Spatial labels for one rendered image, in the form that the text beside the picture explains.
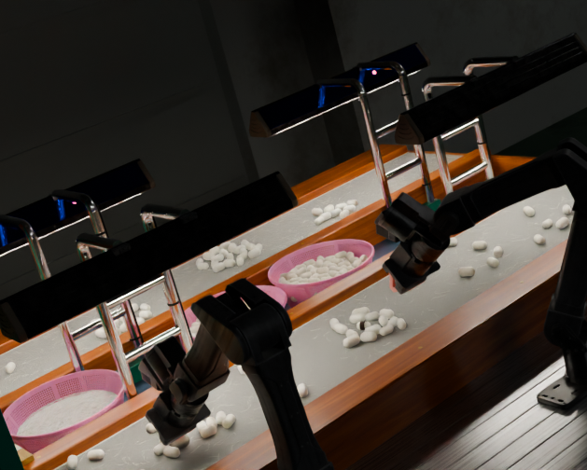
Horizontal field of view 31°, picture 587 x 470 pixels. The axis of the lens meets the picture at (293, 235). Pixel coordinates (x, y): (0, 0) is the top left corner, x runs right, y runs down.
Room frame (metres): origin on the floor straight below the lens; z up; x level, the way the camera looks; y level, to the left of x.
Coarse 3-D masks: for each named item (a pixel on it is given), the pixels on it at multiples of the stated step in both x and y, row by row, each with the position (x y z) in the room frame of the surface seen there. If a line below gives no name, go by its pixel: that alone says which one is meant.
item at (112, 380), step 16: (48, 384) 2.10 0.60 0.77; (64, 384) 2.10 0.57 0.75; (96, 384) 2.09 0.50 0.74; (112, 384) 2.06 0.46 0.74; (16, 400) 2.05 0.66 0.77; (32, 400) 2.07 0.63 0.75; (48, 400) 2.08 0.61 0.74; (16, 416) 2.02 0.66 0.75; (96, 416) 1.87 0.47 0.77; (16, 432) 1.99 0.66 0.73; (64, 432) 1.85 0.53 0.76; (32, 448) 1.88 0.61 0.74
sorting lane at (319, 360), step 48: (480, 240) 2.31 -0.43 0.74; (528, 240) 2.23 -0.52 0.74; (384, 288) 2.18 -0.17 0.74; (432, 288) 2.11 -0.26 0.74; (480, 288) 2.04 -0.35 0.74; (336, 336) 2.00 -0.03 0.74; (384, 336) 1.94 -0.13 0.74; (240, 384) 1.90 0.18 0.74; (336, 384) 1.78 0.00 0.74; (144, 432) 1.80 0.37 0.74; (192, 432) 1.75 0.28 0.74; (240, 432) 1.70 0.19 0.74
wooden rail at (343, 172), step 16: (352, 160) 3.22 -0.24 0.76; (368, 160) 3.17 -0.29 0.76; (384, 160) 3.17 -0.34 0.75; (320, 176) 3.14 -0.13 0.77; (336, 176) 3.09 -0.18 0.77; (352, 176) 3.09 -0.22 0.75; (304, 192) 3.01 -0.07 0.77; (320, 192) 3.02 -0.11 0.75; (0, 336) 2.49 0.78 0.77; (0, 352) 2.42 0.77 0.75
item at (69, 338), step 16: (64, 192) 2.30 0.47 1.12; (96, 208) 2.22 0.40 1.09; (0, 224) 2.23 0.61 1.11; (16, 224) 2.15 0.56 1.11; (96, 224) 2.21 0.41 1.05; (32, 240) 2.12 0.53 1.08; (48, 272) 2.13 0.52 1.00; (128, 304) 2.21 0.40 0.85; (96, 320) 2.18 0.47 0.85; (128, 320) 2.21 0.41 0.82; (64, 336) 2.12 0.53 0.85; (80, 336) 2.14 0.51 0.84; (80, 368) 2.12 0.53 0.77; (80, 384) 2.12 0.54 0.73
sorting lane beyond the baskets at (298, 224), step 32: (448, 160) 3.02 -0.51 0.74; (352, 192) 2.96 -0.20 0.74; (288, 224) 2.83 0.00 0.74; (320, 224) 2.75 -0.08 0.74; (256, 256) 2.63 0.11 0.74; (160, 288) 2.59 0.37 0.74; (192, 288) 2.52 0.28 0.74; (32, 352) 2.38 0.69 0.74; (64, 352) 2.32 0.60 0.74; (0, 384) 2.23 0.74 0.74
